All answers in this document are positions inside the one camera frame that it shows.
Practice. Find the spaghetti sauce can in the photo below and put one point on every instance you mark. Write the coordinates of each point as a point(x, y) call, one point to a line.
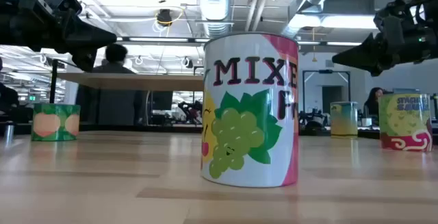
point(405, 124)

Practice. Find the silver spiral ventilation duct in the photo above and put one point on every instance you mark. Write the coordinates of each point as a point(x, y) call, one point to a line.
point(215, 8)

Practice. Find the wooden shelf with black frame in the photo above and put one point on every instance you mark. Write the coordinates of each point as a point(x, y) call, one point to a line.
point(154, 81)

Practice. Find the teal and yellow can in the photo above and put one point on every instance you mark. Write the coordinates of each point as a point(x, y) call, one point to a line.
point(344, 121)

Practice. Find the dark monitor screen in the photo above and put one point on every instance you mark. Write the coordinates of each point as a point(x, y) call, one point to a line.
point(161, 100)

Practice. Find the black door frame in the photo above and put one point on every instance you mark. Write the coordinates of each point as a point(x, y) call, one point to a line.
point(326, 71)

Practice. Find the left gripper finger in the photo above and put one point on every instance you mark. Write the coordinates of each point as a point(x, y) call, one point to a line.
point(89, 38)
point(85, 59)

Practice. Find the long ceiling light strip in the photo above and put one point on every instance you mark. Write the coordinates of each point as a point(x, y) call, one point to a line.
point(159, 39)
point(344, 43)

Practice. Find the silver metal cylinder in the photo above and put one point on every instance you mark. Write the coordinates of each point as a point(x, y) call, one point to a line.
point(8, 133)

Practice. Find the person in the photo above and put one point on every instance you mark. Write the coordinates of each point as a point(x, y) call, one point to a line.
point(373, 102)
point(113, 97)

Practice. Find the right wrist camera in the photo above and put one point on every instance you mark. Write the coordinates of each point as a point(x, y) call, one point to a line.
point(393, 28)

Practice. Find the white mixed fruit can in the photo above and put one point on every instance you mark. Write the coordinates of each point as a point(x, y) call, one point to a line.
point(250, 131)

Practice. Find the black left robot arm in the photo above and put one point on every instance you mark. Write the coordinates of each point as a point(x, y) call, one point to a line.
point(5, 22)

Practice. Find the grey monitor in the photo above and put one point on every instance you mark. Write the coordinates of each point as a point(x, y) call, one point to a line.
point(405, 90)

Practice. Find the green peaches can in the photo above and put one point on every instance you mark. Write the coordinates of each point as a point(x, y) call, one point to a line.
point(54, 123)

